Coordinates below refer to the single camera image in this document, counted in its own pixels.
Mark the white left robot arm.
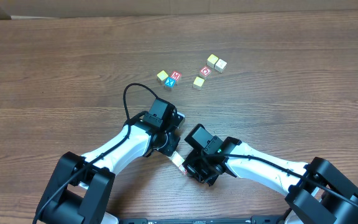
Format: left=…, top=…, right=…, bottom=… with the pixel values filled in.
left=33, top=98, right=187, bottom=224

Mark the blue X wooden block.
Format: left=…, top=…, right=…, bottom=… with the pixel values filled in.
left=163, top=77, right=176, bottom=91

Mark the red M wooden block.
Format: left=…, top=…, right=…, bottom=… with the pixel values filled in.
left=170, top=71, right=182, bottom=85

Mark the white number six block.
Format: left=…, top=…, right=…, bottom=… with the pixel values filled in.
left=168, top=151, right=180, bottom=161

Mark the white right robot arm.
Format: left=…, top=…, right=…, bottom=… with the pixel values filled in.
left=183, top=124, right=358, bottom=223

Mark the plain white far block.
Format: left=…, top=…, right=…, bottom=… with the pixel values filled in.
left=214, top=58, right=227, bottom=73

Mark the yellow top turtle block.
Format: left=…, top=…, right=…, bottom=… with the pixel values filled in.
left=193, top=77, right=204, bottom=90

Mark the yellow top wooden block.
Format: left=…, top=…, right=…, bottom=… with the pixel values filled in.
left=157, top=70, right=169, bottom=83

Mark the cardboard back wall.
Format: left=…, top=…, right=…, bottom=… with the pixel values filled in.
left=0, top=0, right=358, bottom=19

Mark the yellow wooden block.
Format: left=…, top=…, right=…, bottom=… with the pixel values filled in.
left=172, top=154, right=184, bottom=167
left=157, top=70, right=169, bottom=83

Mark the red C wooden block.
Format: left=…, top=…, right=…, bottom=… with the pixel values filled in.
left=199, top=66, right=212, bottom=80

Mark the red Y wooden block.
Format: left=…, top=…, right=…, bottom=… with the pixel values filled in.
left=178, top=165, right=188, bottom=175

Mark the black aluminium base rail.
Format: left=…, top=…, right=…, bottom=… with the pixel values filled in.
left=119, top=215, right=284, bottom=224

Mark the yellow top far block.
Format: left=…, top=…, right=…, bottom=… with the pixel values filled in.
left=206, top=54, right=219, bottom=68

